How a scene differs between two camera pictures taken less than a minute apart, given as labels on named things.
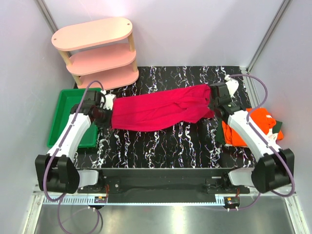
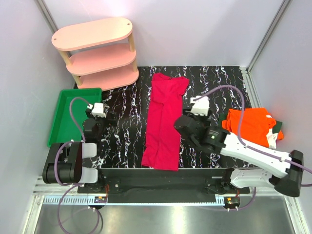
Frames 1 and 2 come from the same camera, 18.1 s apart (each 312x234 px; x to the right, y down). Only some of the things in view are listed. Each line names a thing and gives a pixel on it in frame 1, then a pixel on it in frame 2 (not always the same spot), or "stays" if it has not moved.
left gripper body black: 100,107 to 102,122
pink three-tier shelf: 100,53 stays
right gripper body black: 212,104 to 204,121
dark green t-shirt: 220,136 stays
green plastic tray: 66,100 stays
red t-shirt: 153,110 to 162,140
